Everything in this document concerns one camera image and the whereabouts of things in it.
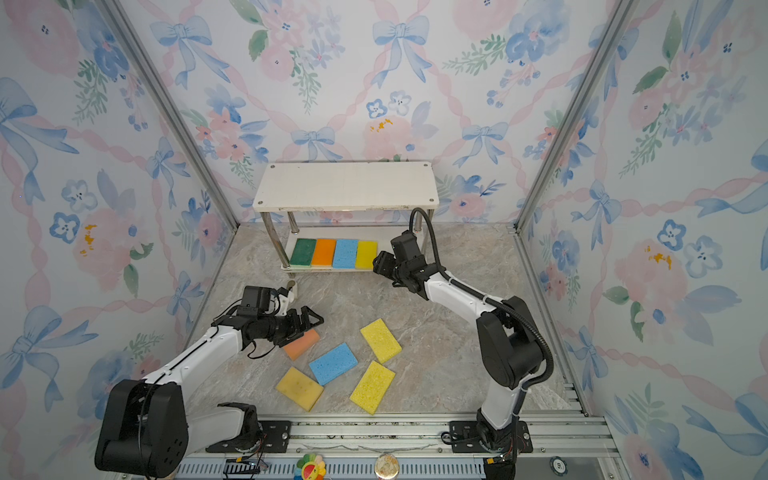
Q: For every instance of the round gold badge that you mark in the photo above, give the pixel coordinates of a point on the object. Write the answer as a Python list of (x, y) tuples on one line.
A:
[(387, 467)]

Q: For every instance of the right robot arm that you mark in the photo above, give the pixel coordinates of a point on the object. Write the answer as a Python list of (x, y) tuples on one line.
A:
[(514, 353)]

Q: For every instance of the colourful round toy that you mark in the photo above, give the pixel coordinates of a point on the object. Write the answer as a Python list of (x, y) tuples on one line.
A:
[(311, 466)]

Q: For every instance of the yellow orange sponge bottom left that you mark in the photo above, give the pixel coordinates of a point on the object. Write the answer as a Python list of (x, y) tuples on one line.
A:
[(299, 388)]

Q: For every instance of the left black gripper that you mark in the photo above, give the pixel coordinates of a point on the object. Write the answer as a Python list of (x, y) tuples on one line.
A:
[(296, 328)]

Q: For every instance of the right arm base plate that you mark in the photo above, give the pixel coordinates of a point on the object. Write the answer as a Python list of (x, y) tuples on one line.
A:
[(480, 437)]

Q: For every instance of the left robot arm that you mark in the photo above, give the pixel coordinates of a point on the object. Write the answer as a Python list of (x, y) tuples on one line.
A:
[(147, 430)]

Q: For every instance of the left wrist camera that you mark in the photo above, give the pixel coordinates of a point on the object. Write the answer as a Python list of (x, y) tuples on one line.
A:
[(282, 300)]

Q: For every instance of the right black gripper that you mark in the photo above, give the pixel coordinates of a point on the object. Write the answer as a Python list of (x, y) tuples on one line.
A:
[(384, 260)]

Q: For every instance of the green scrub sponge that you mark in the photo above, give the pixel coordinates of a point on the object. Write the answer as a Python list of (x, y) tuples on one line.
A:
[(303, 252)]

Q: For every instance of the white two-tier shelf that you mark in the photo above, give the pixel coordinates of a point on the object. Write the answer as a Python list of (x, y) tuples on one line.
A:
[(348, 187)]

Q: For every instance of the peach pink sponge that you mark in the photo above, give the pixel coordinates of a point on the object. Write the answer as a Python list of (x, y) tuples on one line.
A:
[(295, 349)]

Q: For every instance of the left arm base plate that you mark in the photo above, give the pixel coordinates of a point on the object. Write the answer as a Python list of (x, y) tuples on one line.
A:
[(263, 437)]

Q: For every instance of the blue sponge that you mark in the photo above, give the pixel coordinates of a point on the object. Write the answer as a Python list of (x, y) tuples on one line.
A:
[(333, 364), (345, 254)]

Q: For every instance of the round white dial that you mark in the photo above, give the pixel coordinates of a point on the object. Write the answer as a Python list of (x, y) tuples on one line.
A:
[(558, 466)]

